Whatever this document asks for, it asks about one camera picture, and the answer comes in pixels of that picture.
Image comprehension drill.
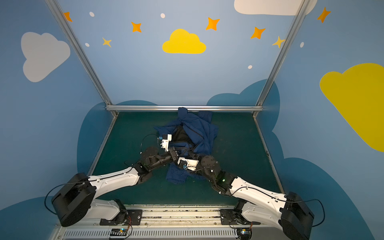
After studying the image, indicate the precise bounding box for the left small circuit board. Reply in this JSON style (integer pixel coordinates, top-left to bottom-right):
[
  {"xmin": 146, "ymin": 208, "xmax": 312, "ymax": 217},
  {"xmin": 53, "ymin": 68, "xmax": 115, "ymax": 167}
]
[{"xmin": 109, "ymin": 228, "xmax": 128, "ymax": 240}]

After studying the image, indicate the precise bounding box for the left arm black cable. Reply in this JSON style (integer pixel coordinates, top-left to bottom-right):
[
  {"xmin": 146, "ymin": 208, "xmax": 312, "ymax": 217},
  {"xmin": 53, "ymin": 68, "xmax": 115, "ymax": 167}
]
[{"xmin": 44, "ymin": 181, "xmax": 91, "ymax": 215}]

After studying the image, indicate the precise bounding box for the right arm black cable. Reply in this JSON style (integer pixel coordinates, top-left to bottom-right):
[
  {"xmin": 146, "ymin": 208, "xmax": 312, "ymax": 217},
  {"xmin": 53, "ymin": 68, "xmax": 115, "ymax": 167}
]
[{"xmin": 230, "ymin": 185, "xmax": 326, "ymax": 228}]

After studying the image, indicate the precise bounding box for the right floor aluminium rail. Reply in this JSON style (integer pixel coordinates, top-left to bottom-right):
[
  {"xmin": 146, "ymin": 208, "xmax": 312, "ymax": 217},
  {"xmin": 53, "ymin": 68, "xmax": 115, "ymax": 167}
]
[{"xmin": 253, "ymin": 114, "xmax": 285, "ymax": 194}]

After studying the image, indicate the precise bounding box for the horizontal aluminium back rail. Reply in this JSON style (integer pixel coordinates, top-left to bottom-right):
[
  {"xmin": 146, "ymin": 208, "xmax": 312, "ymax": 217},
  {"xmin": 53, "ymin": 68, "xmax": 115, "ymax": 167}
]
[{"xmin": 105, "ymin": 104, "xmax": 264, "ymax": 113}]

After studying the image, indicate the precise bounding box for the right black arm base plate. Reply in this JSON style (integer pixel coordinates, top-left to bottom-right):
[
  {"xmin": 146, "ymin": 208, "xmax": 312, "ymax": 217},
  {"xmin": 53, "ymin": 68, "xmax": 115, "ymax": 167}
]
[{"xmin": 220, "ymin": 209, "xmax": 261, "ymax": 226}]

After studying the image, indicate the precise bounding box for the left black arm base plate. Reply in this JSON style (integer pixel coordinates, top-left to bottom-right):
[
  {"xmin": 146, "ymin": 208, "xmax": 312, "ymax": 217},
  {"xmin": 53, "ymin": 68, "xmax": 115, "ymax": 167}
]
[{"xmin": 100, "ymin": 209, "xmax": 143, "ymax": 226}]

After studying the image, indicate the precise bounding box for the small circuit board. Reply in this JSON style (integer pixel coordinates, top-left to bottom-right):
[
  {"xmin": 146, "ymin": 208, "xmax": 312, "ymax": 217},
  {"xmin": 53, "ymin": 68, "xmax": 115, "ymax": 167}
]
[
  {"xmin": 109, "ymin": 228, "xmax": 128, "ymax": 240},
  {"xmin": 236, "ymin": 228, "xmax": 253, "ymax": 240}
]

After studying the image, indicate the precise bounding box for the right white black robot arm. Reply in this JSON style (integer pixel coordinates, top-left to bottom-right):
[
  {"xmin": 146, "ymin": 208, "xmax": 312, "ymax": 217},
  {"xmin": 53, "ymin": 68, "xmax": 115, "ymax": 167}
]
[{"xmin": 178, "ymin": 156, "xmax": 315, "ymax": 240}]

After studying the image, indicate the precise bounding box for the aluminium corner post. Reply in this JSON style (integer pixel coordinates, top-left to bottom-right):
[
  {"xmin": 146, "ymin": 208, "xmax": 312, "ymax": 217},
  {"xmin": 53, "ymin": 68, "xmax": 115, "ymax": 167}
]
[
  {"xmin": 252, "ymin": 0, "xmax": 312, "ymax": 120},
  {"xmin": 45, "ymin": 0, "xmax": 113, "ymax": 107}
]

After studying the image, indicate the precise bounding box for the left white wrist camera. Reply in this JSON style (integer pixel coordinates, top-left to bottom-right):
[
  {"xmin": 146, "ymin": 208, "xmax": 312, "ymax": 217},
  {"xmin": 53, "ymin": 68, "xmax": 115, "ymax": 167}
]
[{"xmin": 159, "ymin": 134, "xmax": 172, "ymax": 152}]

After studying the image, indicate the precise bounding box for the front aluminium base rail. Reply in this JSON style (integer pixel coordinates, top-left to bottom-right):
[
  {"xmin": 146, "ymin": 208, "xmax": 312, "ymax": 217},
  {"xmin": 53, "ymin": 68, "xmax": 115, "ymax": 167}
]
[{"xmin": 50, "ymin": 204, "xmax": 288, "ymax": 240}]

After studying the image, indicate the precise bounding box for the blue jacket with black lining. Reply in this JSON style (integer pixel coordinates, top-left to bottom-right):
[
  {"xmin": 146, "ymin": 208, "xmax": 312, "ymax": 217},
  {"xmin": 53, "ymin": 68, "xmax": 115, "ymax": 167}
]
[{"xmin": 154, "ymin": 107, "xmax": 219, "ymax": 185}]

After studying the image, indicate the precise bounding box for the left aluminium corner post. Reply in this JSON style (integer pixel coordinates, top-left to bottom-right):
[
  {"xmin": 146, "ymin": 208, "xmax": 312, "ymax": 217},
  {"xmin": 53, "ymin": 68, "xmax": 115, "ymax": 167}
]
[{"xmin": 45, "ymin": 0, "xmax": 113, "ymax": 107}]

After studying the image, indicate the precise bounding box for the left floor aluminium rail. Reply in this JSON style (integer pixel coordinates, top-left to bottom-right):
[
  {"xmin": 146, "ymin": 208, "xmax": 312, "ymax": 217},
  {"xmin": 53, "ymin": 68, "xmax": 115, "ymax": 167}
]
[{"xmin": 87, "ymin": 116, "xmax": 118, "ymax": 176}]

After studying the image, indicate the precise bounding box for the floor aluminium rail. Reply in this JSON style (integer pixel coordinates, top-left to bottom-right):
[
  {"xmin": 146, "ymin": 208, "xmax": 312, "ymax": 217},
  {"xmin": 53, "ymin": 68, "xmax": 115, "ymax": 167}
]
[
  {"xmin": 87, "ymin": 116, "xmax": 118, "ymax": 176},
  {"xmin": 253, "ymin": 114, "xmax": 285, "ymax": 194}
]

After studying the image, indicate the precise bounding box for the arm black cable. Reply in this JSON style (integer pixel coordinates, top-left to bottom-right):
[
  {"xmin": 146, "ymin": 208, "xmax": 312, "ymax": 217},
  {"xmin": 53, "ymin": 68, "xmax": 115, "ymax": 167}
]
[
  {"xmin": 230, "ymin": 185, "xmax": 326, "ymax": 228},
  {"xmin": 44, "ymin": 181, "xmax": 91, "ymax": 215}
]

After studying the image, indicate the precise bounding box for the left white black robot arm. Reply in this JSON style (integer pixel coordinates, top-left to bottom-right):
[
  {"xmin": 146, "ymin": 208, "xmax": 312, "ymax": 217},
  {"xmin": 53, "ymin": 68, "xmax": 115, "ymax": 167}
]
[{"xmin": 51, "ymin": 147, "xmax": 179, "ymax": 227}]

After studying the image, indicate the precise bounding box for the right small circuit board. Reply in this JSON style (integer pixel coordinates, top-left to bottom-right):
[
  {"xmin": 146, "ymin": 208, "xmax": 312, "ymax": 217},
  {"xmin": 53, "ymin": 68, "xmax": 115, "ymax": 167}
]
[{"xmin": 236, "ymin": 228, "xmax": 253, "ymax": 240}]

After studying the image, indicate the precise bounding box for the right aluminium corner post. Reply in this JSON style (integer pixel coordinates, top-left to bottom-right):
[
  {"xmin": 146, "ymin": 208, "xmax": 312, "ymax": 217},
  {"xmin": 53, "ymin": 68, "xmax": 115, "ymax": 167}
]
[{"xmin": 252, "ymin": 0, "xmax": 312, "ymax": 120}]

